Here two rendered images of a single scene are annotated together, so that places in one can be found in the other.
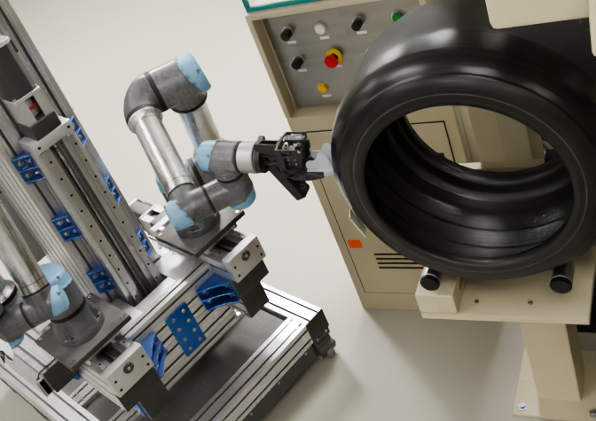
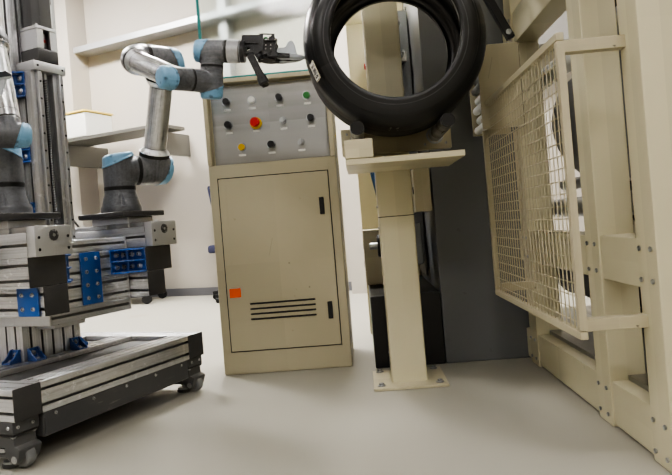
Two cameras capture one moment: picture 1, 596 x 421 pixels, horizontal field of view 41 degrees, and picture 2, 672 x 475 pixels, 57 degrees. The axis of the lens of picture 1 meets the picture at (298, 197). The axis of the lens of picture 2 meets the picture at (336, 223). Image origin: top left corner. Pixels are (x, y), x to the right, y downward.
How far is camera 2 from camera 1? 1.80 m
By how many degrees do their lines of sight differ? 46
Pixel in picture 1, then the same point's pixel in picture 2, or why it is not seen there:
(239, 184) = (218, 71)
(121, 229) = (62, 177)
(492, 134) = not seen: hidden behind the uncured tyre
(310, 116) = (228, 165)
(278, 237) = not seen: hidden behind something
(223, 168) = (213, 50)
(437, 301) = (360, 145)
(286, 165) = (263, 47)
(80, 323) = (16, 194)
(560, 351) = (413, 317)
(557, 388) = (409, 366)
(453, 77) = not seen: outside the picture
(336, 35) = (261, 106)
